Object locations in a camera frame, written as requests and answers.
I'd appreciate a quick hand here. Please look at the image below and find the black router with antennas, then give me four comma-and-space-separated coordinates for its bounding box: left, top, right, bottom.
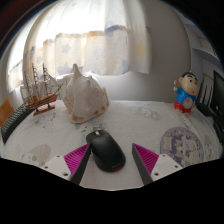
196, 73, 216, 118

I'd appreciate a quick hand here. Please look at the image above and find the white star-print curtain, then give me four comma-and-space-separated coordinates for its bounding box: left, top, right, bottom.
6, 0, 153, 94

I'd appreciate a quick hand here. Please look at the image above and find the white printed tablecloth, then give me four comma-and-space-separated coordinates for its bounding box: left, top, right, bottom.
0, 99, 224, 191

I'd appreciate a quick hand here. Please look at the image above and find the wooden model sailing ship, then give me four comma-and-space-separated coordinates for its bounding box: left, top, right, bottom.
20, 63, 64, 117

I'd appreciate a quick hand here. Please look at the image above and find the black monitor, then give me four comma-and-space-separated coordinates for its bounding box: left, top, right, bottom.
209, 69, 224, 134

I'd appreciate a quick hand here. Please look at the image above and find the white shelf unit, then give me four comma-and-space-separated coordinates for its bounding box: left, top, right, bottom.
186, 23, 224, 71

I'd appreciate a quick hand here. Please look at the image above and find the black keyboard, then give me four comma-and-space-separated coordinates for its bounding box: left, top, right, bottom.
0, 103, 34, 144

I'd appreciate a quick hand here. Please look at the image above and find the cartoon boy figurine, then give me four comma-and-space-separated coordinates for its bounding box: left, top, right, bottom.
172, 71, 199, 115

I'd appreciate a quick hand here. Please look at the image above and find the large white conch shell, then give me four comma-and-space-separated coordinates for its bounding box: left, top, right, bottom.
62, 63, 110, 124

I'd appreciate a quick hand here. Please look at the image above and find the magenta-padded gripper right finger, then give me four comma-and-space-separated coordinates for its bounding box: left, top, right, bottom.
131, 143, 184, 186

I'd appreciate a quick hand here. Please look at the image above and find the black computer mouse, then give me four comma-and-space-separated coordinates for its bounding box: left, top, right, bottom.
85, 129, 127, 173

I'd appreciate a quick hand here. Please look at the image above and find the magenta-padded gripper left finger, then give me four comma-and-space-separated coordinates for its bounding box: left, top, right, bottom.
42, 143, 92, 186

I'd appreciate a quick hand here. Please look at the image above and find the round purple printed mouse pad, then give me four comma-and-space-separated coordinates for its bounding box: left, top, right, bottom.
159, 126, 205, 168

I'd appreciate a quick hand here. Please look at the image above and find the white radiator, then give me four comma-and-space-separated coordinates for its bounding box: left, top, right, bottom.
19, 74, 74, 101

